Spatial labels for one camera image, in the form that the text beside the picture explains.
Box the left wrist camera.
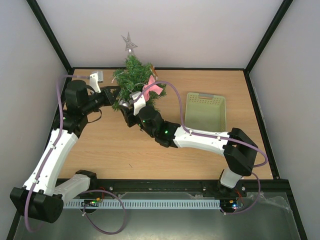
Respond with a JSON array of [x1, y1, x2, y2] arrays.
[[89, 70, 104, 93]]

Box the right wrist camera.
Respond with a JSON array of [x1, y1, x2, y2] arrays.
[[129, 91, 146, 116]]

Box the green perforated plastic basket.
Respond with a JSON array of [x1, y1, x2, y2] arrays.
[[184, 92, 227, 132]]

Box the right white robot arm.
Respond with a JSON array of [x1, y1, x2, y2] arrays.
[[120, 105, 258, 196]]

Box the purple cable loop front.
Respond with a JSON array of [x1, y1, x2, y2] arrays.
[[81, 189, 127, 235]]

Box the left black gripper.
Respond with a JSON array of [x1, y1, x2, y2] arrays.
[[82, 86, 122, 115]]

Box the black aluminium front rail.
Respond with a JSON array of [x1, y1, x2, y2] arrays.
[[89, 179, 291, 195]]

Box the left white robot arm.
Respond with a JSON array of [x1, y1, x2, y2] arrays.
[[10, 80, 121, 223]]

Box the silver star ornament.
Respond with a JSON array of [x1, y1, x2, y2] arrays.
[[121, 32, 138, 55]]

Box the pink fabric bow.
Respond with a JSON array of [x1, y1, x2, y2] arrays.
[[142, 75, 163, 102]]

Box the silver glitter ball ornament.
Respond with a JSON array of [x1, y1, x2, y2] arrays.
[[119, 99, 130, 108]]

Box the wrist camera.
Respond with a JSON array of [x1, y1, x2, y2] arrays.
[[129, 91, 146, 116], [89, 70, 104, 93]]

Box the white slotted cable duct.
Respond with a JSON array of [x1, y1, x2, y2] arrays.
[[63, 199, 221, 210]]

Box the small green christmas tree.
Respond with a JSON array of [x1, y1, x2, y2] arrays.
[[112, 54, 155, 112]]

